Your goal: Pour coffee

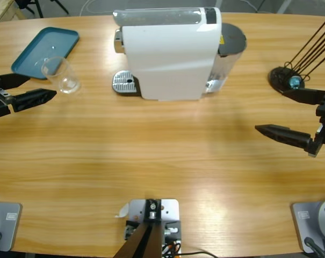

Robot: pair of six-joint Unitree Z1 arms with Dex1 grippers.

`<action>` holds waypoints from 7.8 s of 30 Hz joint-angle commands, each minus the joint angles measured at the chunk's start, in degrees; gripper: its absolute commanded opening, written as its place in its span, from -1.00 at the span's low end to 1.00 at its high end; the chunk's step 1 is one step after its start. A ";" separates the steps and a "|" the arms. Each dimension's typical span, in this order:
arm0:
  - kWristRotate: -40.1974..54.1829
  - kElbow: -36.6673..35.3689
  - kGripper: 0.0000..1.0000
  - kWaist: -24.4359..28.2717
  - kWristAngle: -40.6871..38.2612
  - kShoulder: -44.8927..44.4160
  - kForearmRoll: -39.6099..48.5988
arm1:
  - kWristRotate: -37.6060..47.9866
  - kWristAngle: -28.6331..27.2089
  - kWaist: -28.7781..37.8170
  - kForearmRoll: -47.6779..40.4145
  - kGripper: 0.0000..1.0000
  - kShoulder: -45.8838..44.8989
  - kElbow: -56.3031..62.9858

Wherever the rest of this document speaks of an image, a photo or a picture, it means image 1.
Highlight blue coffee capsule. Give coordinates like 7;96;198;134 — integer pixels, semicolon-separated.
288;76;301;90

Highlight clear glass cup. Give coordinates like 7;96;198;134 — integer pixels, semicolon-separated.
41;56;82;94

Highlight white capsule coffee machine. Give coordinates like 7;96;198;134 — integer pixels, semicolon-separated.
112;6;222;102

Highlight black capsule holder with rods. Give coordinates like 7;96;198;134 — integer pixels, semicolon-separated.
268;17;325;95

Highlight teal plastic tray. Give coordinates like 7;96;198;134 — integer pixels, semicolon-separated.
11;26;80;81

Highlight light wooden crate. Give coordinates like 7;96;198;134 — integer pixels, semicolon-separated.
0;0;27;24

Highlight black tripod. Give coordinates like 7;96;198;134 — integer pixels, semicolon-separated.
17;0;70;18

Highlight metal drip tray grille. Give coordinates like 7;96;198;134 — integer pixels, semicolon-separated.
112;70;141;97

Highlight white tape scrap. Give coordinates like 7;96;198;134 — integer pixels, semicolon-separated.
114;203;129;219

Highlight white floor cable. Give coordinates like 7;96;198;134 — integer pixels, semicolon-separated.
80;0;120;15

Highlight arm grey base plate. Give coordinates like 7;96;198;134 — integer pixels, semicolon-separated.
290;198;325;254
0;202;23;253

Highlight white mount block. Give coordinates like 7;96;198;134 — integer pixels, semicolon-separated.
124;198;182;255

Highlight thin black cable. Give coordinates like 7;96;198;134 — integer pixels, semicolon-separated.
178;250;222;258

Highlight orange wire bundle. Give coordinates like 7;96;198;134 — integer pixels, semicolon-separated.
162;240;182;255

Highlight dark camera post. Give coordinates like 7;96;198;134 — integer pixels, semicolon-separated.
112;198;163;258

